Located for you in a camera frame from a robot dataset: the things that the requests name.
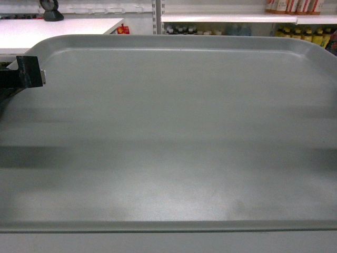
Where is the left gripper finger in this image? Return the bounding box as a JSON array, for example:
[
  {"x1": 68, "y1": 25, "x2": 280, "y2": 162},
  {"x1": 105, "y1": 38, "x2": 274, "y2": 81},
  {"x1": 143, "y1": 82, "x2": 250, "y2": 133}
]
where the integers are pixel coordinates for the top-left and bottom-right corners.
[{"x1": 1, "y1": 56, "x2": 46, "y2": 89}]

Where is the grey-silver plastic tray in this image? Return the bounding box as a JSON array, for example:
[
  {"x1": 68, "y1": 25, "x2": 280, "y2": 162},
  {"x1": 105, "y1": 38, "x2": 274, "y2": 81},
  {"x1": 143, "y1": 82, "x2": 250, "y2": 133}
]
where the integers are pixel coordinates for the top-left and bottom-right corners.
[{"x1": 1, "y1": 35, "x2": 336, "y2": 232}]

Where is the white top shelf board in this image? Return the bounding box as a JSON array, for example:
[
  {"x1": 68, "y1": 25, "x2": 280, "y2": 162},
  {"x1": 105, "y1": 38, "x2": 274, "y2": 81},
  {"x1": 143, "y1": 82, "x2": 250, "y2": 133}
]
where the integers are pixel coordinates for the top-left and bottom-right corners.
[{"x1": 161, "y1": 13, "x2": 298, "y2": 24}]

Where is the black barcode scanner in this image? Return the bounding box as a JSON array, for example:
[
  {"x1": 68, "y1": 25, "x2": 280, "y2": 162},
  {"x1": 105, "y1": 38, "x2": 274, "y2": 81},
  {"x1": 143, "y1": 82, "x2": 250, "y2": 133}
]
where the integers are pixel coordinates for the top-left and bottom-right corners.
[{"x1": 39, "y1": 0, "x2": 64, "y2": 22}]

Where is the white checkout counter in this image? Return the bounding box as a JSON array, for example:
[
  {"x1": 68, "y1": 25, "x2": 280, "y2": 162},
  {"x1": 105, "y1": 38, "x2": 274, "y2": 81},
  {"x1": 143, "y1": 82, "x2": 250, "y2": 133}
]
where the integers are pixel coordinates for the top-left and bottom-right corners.
[{"x1": 1, "y1": 18, "x2": 124, "y2": 54}]

